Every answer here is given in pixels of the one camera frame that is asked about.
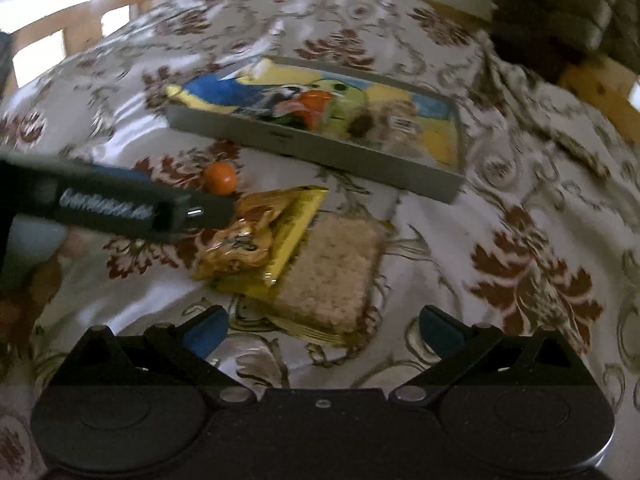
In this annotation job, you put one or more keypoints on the floral printed blanket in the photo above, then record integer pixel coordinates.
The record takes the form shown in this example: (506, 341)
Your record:
(500, 210)

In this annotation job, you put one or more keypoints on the dark cloth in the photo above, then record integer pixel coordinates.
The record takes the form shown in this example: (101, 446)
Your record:
(560, 5)

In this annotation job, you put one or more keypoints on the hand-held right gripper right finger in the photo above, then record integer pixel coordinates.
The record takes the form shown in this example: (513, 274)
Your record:
(440, 332)

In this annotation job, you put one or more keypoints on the person's left forearm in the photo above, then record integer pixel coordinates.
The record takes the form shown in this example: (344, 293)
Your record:
(35, 245)

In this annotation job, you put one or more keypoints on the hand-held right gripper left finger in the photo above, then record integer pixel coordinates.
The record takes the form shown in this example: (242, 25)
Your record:
(204, 334)

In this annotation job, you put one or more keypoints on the small orange ball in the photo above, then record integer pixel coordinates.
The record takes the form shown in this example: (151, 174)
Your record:
(220, 177)

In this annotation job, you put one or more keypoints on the grey tray with cartoon print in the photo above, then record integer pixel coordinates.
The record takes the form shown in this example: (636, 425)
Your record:
(320, 135)

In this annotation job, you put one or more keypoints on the yellow snack packet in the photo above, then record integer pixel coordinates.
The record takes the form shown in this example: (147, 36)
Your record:
(300, 220)

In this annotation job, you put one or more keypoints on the rice cracker packet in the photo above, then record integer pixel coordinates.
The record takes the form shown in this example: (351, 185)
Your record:
(335, 270)

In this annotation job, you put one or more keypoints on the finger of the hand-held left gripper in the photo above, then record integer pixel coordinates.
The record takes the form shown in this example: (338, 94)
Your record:
(212, 207)

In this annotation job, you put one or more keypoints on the clear cookie packet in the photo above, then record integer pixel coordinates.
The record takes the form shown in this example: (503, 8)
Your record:
(385, 122)

